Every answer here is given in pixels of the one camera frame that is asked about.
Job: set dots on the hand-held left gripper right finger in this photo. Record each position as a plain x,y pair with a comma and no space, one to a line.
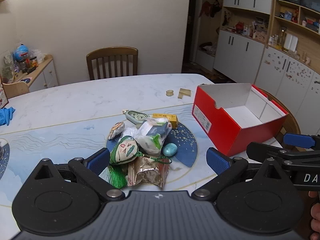
217,162

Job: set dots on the teal egg-shaped stone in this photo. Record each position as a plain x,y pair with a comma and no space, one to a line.
170,150

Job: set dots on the person's right hand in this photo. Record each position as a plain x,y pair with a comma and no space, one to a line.
316,215

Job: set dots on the yellow rectangular box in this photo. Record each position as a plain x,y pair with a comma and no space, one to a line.
167,119

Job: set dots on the hanging red clothes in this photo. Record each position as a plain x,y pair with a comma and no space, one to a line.
210,8

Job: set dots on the white wood wall cabinet unit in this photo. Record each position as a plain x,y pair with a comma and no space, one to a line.
240,47

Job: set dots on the foil snack packet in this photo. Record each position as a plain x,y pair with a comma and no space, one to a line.
147,172

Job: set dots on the clutter of jars and toys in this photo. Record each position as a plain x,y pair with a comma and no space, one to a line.
25,65

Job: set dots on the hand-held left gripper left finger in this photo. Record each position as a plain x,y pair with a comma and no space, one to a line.
96,161

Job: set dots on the clutter of ornaments and bottles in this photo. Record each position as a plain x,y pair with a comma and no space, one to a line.
242,28

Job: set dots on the yellow liquid bottle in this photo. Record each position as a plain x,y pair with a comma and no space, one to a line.
282,38

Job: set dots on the red cardboard shoe box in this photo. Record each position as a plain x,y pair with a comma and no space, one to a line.
225,135

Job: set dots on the dark entry door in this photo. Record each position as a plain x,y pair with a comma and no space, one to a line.
193,25

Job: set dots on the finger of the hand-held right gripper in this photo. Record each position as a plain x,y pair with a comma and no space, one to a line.
265,150
298,140

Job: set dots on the white wood side cabinet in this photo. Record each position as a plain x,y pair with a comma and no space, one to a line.
47,75

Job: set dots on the dark packet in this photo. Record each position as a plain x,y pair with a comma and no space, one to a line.
155,128

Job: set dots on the small tape roll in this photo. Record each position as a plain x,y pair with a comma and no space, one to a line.
169,93

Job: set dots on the dark wooden slat chair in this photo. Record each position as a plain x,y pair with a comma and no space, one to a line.
112,52

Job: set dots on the white green wipes packet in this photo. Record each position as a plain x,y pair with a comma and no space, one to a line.
151,145

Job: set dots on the white plastic bag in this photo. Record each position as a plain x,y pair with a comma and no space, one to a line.
131,133

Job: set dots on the blue round plush toy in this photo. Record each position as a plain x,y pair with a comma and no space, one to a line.
21,52

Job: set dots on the blue cloth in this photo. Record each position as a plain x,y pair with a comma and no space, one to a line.
6,116

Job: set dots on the green plush charm with tassel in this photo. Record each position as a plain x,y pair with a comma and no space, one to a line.
122,151

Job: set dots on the grey-green oval case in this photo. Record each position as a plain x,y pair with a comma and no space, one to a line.
136,117

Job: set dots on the oak wooden chair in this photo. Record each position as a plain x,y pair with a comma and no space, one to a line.
292,125

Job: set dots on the small light wood chair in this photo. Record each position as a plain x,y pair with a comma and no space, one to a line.
15,88

